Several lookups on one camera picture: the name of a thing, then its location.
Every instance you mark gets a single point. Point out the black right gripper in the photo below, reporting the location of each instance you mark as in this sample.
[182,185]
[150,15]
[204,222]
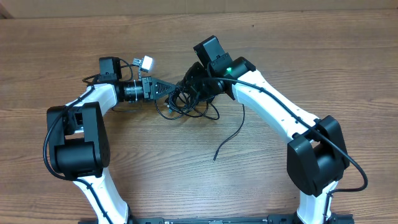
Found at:
[189,84]

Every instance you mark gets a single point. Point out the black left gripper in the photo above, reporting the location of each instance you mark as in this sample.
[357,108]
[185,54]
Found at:
[149,88]

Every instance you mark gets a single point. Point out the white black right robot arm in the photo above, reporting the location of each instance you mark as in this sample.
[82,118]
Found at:
[315,147]

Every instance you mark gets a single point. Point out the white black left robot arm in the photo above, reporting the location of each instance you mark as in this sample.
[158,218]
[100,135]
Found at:
[76,146]

